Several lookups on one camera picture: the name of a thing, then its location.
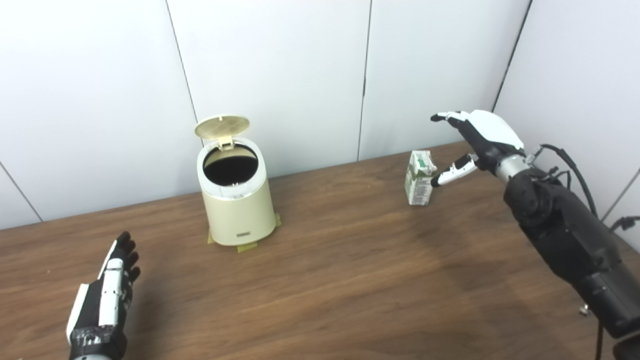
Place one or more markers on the white and black right hand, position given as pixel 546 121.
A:
pixel 487 132

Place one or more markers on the white and black left hand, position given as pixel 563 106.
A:
pixel 107 300

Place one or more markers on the white and green milk carton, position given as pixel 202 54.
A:
pixel 417 185

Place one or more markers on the cream-colored round bin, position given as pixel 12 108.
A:
pixel 237 210

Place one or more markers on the cream round bin lid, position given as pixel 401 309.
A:
pixel 222 127

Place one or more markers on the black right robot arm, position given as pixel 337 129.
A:
pixel 565 230

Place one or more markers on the yellow-green tape piece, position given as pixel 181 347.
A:
pixel 277 220
pixel 247 247
pixel 211 237

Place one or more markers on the small silver metal plug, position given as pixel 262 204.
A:
pixel 584 310

